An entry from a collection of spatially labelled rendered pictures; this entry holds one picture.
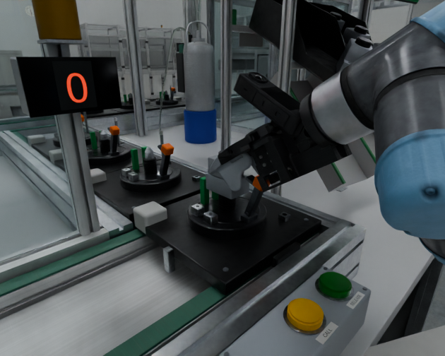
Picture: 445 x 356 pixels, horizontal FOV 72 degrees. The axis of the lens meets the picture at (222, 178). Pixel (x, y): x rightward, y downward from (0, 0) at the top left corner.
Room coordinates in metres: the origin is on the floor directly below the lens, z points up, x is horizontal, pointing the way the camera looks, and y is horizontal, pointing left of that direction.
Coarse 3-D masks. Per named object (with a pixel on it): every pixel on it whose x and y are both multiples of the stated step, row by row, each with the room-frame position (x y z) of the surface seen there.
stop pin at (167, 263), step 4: (164, 248) 0.40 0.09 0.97; (168, 248) 0.40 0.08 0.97; (164, 252) 0.39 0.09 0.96; (168, 252) 0.39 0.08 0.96; (172, 252) 0.39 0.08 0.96; (164, 256) 0.39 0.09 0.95; (168, 256) 0.39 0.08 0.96; (172, 256) 0.39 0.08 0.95; (164, 260) 0.39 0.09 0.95; (168, 260) 0.39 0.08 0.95; (172, 260) 0.39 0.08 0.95; (164, 264) 0.40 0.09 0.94; (168, 264) 0.39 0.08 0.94; (172, 264) 0.39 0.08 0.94; (168, 268) 0.39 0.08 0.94; (172, 268) 0.39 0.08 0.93; (168, 272) 0.39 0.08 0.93
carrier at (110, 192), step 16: (160, 144) 0.72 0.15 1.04; (144, 160) 0.65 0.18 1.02; (160, 160) 0.82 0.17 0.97; (96, 176) 0.65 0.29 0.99; (112, 176) 0.69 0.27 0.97; (128, 176) 0.64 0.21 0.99; (144, 176) 0.64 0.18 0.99; (160, 176) 0.62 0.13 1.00; (176, 176) 0.64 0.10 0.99; (192, 176) 0.69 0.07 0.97; (96, 192) 0.61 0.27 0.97; (112, 192) 0.60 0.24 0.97; (128, 192) 0.60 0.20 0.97; (144, 192) 0.60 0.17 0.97; (160, 192) 0.60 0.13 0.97; (176, 192) 0.60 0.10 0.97; (192, 192) 0.60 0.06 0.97; (128, 208) 0.52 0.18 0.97
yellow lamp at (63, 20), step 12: (36, 0) 0.41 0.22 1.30; (48, 0) 0.41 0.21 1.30; (60, 0) 0.42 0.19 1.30; (72, 0) 0.43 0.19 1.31; (36, 12) 0.42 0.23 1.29; (48, 12) 0.41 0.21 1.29; (60, 12) 0.42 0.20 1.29; (72, 12) 0.43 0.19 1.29; (48, 24) 0.41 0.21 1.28; (60, 24) 0.41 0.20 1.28; (72, 24) 0.43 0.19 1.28; (48, 36) 0.41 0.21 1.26; (60, 36) 0.41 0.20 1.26; (72, 36) 0.42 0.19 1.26
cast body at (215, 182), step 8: (208, 160) 0.48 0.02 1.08; (208, 168) 0.48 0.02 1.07; (208, 176) 0.48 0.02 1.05; (216, 176) 0.47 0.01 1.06; (208, 184) 0.48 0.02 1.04; (216, 184) 0.47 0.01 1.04; (224, 184) 0.46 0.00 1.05; (248, 184) 0.47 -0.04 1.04; (216, 192) 0.47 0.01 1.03; (224, 192) 0.46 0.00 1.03; (232, 192) 0.45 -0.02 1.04; (240, 192) 0.46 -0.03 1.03; (248, 192) 0.47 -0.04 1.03
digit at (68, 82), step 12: (60, 72) 0.41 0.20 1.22; (72, 72) 0.42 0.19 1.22; (84, 72) 0.43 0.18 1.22; (60, 84) 0.40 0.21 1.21; (72, 84) 0.41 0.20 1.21; (84, 84) 0.42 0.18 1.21; (60, 96) 0.40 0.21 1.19; (72, 96) 0.41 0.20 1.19; (84, 96) 0.42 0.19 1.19; (72, 108) 0.41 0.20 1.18
